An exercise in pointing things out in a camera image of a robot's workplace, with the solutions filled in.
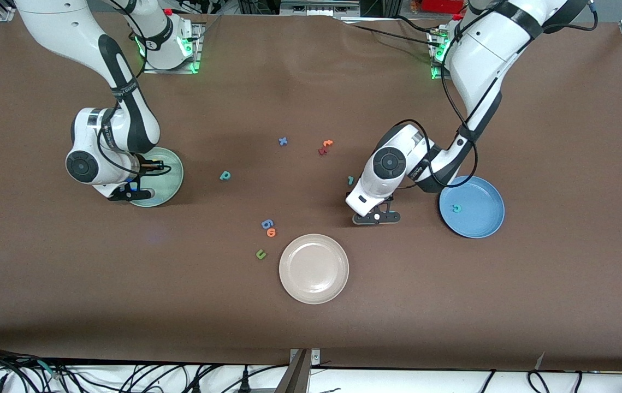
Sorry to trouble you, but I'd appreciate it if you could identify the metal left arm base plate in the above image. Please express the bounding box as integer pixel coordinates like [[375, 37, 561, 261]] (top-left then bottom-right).
[[430, 27, 453, 80]]

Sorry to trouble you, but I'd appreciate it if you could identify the small metal bracket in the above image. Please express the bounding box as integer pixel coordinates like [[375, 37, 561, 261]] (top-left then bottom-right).
[[289, 348, 321, 367]]

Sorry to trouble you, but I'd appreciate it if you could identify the blue plate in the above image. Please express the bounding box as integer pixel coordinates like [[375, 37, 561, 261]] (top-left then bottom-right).
[[439, 175, 506, 239]]

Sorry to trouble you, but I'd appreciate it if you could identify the green cable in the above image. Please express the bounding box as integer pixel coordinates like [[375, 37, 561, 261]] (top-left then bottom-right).
[[37, 359, 66, 380]]

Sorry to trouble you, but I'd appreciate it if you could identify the red box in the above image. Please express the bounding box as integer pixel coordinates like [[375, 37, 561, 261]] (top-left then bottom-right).
[[421, 0, 467, 14]]

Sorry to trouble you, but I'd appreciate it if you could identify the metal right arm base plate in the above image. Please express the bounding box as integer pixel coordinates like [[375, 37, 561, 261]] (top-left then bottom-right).
[[143, 25, 202, 74]]

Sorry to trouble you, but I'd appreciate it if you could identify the green plate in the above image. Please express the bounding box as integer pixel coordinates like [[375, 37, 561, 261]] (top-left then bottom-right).
[[128, 147, 185, 208]]

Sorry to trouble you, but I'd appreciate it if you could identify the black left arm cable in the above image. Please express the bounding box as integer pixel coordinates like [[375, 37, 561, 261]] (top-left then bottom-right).
[[395, 0, 601, 189]]

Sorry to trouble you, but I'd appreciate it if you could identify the beige plate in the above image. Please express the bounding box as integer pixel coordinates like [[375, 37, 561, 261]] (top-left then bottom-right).
[[279, 234, 350, 305]]

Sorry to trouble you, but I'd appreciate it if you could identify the grey metal rack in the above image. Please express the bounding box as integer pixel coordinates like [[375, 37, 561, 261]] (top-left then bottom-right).
[[280, 0, 360, 17]]

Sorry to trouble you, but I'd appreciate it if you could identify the brown table cover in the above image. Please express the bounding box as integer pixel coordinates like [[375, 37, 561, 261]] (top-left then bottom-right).
[[0, 8, 622, 373]]

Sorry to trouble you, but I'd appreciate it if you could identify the aluminium profile bar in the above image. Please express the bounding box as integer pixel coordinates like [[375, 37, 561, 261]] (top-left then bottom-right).
[[274, 349, 311, 393]]

